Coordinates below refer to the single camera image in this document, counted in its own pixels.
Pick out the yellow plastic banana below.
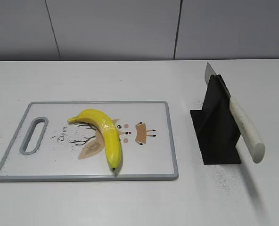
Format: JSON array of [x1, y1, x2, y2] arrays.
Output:
[[67, 109, 122, 171]]

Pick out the black knife stand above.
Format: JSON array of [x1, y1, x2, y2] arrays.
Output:
[[190, 74, 241, 165]]

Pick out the white-handled kitchen knife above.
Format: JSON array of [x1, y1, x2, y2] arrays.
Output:
[[204, 63, 265, 164]]

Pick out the white grey-rimmed cutting board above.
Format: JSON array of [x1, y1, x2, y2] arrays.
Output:
[[0, 101, 178, 182]]

